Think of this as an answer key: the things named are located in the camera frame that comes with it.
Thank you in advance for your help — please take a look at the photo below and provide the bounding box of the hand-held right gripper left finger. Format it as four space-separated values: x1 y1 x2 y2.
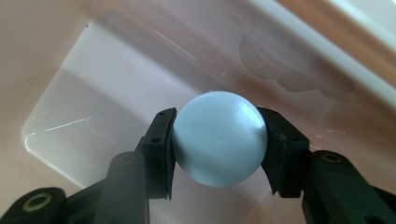
136 106 178 201

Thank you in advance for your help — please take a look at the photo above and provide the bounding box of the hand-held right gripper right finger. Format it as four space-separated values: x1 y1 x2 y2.
256 106 312 199

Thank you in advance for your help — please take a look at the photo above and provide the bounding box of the small white-capped bottle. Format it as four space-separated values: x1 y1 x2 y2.
170 90 269 189

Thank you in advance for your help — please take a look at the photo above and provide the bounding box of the pink storage box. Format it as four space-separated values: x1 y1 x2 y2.
0 0 396 224

